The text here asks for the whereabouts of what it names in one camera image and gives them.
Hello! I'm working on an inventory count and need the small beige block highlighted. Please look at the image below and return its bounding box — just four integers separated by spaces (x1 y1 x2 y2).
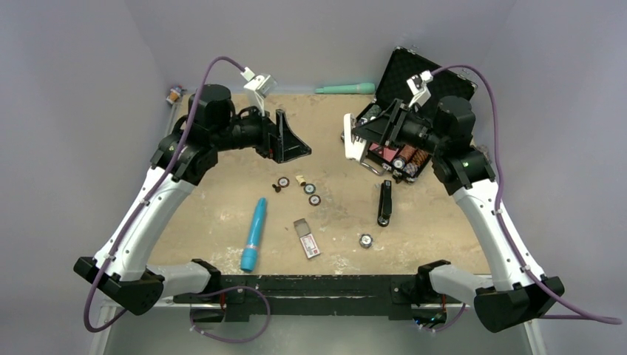
295 175 306 186

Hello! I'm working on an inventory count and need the staples cardboard box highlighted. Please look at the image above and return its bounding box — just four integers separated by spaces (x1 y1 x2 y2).
294 218 321 259

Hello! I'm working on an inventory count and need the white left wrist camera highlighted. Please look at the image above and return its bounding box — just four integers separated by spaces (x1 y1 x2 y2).
241 67 277 117

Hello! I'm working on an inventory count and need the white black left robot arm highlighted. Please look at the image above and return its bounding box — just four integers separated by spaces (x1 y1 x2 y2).
74 84 311 315

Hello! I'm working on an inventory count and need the white stapler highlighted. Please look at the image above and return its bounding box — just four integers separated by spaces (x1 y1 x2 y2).
343 113 367 163

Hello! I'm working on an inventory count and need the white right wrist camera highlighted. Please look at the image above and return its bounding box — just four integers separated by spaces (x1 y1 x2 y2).
406 70 433 108

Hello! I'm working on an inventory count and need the aluminium frame rail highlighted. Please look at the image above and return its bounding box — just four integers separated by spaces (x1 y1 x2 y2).
88 95 547 355

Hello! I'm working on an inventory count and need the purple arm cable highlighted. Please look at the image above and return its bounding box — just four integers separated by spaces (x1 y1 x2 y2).
416 64 623 334
83 56 271 345

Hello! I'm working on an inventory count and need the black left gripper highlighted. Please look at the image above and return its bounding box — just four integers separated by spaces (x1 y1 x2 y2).
212 101 311 163

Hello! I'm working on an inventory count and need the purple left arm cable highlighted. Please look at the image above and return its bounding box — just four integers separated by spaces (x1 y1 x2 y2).
83 56 271 345

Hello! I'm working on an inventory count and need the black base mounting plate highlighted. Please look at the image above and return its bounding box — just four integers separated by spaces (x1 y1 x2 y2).
174 275 449 327

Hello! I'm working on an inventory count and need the mint green microphone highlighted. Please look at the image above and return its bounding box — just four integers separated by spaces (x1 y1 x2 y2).
314 83 376 95

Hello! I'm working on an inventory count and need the small colourful toy figure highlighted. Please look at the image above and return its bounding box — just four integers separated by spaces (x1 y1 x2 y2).
166 85 186 105

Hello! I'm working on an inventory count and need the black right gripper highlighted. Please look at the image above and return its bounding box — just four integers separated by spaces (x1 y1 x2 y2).
353 98 447 155

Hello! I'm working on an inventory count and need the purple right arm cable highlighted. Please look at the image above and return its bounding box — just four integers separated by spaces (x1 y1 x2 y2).
416 64 623 334

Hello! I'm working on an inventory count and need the black poker chip case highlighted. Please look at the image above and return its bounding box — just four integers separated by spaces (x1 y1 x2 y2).
353 47 477 183

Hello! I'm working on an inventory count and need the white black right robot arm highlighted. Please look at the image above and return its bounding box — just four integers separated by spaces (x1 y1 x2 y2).
351 96 564 333

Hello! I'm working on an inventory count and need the teal poker chip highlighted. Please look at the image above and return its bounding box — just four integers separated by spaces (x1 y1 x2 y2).
303 183 316 195

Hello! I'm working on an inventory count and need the pink card deck lower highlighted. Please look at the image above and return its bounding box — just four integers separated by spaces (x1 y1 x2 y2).
369 143 398 162

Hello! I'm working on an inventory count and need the small patterned object right edge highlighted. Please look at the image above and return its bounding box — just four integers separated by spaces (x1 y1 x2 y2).
477 145 492 164

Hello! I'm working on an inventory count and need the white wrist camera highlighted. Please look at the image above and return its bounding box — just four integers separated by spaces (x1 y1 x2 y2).
406 70 433 108
241 67 277 117

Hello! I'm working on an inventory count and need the blue cylindrical tool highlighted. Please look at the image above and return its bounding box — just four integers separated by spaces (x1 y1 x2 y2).
240 197 268 273

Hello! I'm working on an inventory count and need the brown poker chip upper left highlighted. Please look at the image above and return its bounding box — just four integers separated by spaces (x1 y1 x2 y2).
277 177 290 189

